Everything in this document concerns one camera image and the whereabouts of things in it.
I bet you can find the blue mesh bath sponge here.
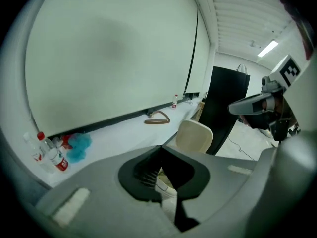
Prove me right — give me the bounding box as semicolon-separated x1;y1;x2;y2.
66;132;93;164

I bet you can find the person's right hand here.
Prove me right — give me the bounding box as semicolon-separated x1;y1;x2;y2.
238;115;253;129

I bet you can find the red printed packet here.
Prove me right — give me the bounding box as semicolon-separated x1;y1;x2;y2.
61;134;74;150

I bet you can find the black panel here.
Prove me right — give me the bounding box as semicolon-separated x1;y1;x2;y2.
199;65;251;156

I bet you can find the leaning cardboard piece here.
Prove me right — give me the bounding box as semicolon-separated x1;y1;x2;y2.
196;100;206;121

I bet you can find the black standing fan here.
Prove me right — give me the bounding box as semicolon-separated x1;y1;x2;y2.
235;63;249;74

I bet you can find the red-capped water bottle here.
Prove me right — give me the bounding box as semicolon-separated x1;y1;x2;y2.
36;131;69;173

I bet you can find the person's right forearm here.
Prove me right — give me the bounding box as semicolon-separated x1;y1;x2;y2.
274;94;299;133

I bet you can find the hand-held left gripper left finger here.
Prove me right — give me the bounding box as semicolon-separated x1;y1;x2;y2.
37;145;181;238

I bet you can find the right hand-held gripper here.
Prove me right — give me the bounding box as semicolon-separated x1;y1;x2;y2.
227;54;303;142

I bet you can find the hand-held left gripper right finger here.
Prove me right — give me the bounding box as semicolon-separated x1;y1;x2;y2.
161;145;258;233

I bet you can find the thin floor cable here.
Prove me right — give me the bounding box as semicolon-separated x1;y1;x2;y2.
227;134;257;161

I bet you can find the brown leather strap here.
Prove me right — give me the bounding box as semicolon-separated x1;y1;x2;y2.
144;110;171;125

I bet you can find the wide white roller blind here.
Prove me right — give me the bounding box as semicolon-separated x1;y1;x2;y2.
24;0;200;136

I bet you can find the long ceiling light panel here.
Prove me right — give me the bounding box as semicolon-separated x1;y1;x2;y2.
257;40;279;58

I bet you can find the person's red shirt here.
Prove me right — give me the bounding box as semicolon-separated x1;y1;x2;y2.
273;0;315;61

